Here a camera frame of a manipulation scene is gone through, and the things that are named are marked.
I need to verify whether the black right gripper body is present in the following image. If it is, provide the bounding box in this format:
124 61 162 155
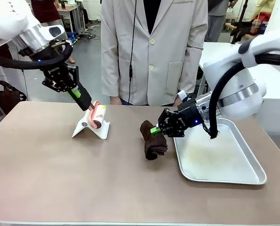
176 98 205 137

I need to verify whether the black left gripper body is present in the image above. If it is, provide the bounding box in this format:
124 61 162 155
42 62 71 83

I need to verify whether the brown cloth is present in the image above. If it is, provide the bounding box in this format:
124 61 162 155
139 120 168 161

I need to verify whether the person's right forearm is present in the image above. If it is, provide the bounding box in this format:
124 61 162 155
101 42 120 97

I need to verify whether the person's left forearm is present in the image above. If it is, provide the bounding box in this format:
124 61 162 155
177 44 208 99

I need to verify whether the silver metal tray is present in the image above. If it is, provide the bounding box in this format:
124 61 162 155
173 117 267 186

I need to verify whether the black mesh bag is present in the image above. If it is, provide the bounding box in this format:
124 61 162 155
0 80 27 109

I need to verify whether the person in beige blazer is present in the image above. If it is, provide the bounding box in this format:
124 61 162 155
101 0 208 106

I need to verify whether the wooden desk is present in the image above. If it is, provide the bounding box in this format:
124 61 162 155
57 6 86 34

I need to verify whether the white lint roller stand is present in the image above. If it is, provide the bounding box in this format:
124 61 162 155
71 110 111 140

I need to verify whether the person in red skirt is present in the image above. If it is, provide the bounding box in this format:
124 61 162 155
31 0 76 64

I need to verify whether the person in gray clothes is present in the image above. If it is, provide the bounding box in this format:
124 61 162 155
205 0 230 43

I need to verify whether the plastic drink cup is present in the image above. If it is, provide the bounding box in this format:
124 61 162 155
252 20 262 36

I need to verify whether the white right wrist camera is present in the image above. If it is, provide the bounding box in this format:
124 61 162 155
177 90 188 102

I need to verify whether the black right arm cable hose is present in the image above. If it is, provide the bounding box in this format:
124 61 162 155
209 53 280 140

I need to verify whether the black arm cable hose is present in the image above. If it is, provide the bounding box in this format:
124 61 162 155
0 41 73 71
209 53 280 140

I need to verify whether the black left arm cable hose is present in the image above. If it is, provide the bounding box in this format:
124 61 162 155
0 41 73 71

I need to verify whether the thin black hanging cable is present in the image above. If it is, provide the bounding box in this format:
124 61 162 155
128 0 137 104

